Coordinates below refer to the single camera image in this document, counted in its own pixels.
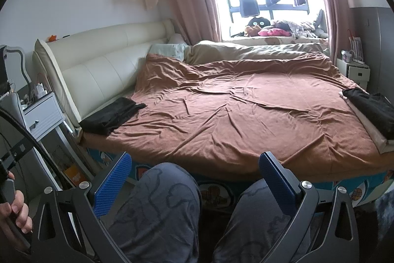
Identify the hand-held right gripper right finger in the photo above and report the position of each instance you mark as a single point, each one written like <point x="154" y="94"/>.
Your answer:
<point x="278" y="186"/>

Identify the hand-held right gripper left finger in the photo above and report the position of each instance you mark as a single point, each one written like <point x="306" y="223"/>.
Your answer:
<point x="112" y="186"/>

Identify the black shirt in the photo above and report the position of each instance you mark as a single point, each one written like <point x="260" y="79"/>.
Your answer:
<point x="114" y="115"/>

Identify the black and white clothes pile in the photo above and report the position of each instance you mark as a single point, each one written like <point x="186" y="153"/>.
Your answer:
<point x="369" y="133"/>

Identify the dark clothes pile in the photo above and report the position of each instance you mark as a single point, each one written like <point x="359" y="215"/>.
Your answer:
<point x="372" y="109"/>

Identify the pile of clothes on windowsill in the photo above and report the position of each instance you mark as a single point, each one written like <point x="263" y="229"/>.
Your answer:
<point x="301" y="27"/>

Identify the person's left hand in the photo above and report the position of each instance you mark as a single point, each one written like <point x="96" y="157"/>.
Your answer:
<point x="21" y="207"/>

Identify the orange box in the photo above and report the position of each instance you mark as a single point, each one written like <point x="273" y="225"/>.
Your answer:
<point x="75" y="176"/>

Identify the grey nightstand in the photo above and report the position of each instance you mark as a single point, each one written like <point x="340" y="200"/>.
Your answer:
<point x="43" y="116"/>

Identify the person's right leg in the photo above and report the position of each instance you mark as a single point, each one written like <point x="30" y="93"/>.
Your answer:
<point x="255" y="229"/>

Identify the person's leg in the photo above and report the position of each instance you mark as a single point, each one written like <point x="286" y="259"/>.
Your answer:
<point x="255" y="229"/>
<point x="154" y="213"/>

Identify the person's left leg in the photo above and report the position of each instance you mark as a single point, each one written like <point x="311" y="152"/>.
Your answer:
<point x="154" y="213"/>

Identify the white bottle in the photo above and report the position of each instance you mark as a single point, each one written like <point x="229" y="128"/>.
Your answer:
<point x="38" y="90"/>

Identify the brown blanket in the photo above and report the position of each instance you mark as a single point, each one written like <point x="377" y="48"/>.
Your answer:
<point x="231" y="115"/>

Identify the small orange toy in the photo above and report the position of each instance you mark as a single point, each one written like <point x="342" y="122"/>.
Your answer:
<point x="53" y="38"/>

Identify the cream padded headboard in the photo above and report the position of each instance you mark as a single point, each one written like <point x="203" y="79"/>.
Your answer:
<point x="107" y="65"/>

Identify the small white nightstand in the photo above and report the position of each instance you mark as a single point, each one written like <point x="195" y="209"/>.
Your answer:
<point x="354" y="73"/>

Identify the pink cushion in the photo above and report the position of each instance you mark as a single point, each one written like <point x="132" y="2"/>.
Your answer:
<point x="274" y="32"/>

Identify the brown plush toy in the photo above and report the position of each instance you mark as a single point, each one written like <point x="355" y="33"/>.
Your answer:
<point x="251" y="31"/>

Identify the white rack with rods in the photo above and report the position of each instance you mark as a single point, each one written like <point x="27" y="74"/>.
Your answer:
<point x="357" y="47"/>

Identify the pale pink pillow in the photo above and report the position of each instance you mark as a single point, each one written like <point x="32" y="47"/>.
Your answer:
<point x="177" y="38"/>

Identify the black plush toy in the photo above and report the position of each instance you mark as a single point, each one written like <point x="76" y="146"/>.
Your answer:
<point x="258" y="21"/>

